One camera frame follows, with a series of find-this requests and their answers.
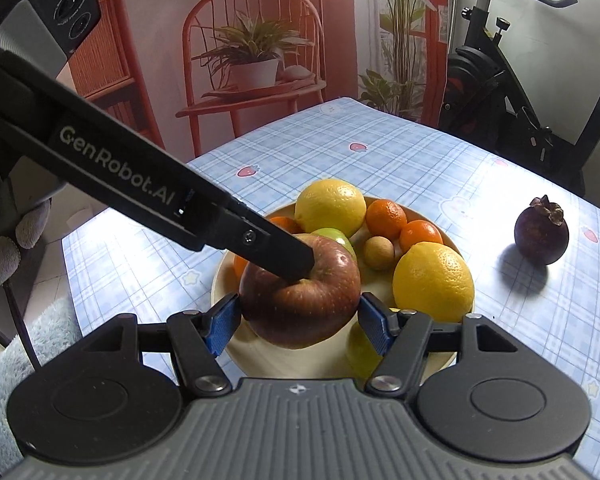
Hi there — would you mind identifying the black exercise bike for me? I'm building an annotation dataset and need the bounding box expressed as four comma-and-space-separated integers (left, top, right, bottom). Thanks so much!
437, 0, 600, 198

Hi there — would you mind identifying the small tan longan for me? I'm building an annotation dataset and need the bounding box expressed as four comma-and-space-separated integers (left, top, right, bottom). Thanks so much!
363, 236, 396, 271

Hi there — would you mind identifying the small green fruit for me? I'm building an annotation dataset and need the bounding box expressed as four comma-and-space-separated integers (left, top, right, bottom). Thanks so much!
346, 322, 386, 381

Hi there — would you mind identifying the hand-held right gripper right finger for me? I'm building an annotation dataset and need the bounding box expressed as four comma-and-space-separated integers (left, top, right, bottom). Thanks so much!
357, 294, 523, 395

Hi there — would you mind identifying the grey fluffy rug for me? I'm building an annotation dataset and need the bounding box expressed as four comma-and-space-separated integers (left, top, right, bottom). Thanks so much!
0, 295, 83, 471

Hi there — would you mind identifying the dark purple mangosteen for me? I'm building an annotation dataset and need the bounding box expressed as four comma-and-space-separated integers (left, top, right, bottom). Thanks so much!
513, 194, 571, 266

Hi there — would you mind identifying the large green fruit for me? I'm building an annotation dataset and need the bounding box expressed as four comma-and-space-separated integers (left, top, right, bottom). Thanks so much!
310, 228, 357, 261

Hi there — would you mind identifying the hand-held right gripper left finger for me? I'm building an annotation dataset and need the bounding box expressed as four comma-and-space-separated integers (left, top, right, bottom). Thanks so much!
77, 292, 241, 396

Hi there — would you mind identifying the yellow lemon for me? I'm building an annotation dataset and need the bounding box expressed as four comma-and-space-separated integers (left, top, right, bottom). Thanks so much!
392, 241, 476, 324
294, 178, 367, 238

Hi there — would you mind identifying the person's left hand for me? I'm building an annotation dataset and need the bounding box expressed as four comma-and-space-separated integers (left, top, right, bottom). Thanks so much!
0, 200, 53, 296

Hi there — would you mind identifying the wall poster with chair and plants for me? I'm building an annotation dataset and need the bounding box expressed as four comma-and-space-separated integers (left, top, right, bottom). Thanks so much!
62, 0, 451, 161

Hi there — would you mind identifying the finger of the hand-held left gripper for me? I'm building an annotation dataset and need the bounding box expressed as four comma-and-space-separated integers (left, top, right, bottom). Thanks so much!
205, 197, 316, 282

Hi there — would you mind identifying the red apple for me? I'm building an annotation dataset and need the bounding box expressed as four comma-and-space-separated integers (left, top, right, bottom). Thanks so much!
238, 232, 362, 350

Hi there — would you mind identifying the beige round plate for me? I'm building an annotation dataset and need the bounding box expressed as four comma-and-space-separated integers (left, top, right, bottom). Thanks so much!
211, 195, 476, 381

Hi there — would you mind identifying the blue plaid tablecloth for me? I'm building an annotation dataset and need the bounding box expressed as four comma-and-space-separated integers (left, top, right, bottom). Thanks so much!
61, 97, 600, 480

